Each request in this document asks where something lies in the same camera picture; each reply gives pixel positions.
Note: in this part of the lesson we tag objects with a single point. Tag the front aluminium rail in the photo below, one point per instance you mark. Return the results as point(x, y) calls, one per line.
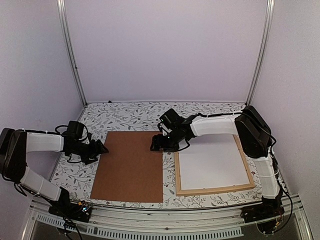
point(219, 223)

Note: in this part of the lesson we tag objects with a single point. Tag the aluminium post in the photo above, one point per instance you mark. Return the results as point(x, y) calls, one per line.
point(270, 6)
point(61, 6)

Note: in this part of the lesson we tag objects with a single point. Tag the right aluminium post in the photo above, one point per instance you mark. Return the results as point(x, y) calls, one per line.
point(270, 6)

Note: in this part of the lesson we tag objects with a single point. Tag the wooden picture frame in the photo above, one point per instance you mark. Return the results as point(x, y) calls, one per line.
point(247, 180)

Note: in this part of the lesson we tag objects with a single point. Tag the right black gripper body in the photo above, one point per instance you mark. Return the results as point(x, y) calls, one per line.
point(170, 144)

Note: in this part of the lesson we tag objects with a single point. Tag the brown backing board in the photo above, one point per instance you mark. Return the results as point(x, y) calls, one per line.
point(130, 171)

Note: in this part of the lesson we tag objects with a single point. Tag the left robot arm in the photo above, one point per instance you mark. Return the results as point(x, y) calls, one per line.
point(15, 144)

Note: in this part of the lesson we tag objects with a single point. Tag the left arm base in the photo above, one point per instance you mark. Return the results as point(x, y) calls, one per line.
point(80, 211)

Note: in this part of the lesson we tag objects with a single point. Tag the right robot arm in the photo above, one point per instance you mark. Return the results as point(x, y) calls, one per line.
point(254, 134)

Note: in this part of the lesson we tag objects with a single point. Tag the left aluminium post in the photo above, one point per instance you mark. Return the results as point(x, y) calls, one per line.
point(61, 6)

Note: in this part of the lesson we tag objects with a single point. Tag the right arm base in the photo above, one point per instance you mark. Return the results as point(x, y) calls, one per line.
point(270, 215)

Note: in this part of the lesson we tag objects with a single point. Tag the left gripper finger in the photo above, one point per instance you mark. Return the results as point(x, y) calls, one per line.
point(89, 160)
point(100, 148)

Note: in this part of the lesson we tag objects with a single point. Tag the books and cat photo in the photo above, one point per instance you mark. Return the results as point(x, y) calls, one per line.
point(212, 172)

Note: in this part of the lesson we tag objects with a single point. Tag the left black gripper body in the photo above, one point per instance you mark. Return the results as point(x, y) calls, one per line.
point(85, 151)

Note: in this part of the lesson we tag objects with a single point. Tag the floral tablecloth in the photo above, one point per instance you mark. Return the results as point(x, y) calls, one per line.
point(100, 118)

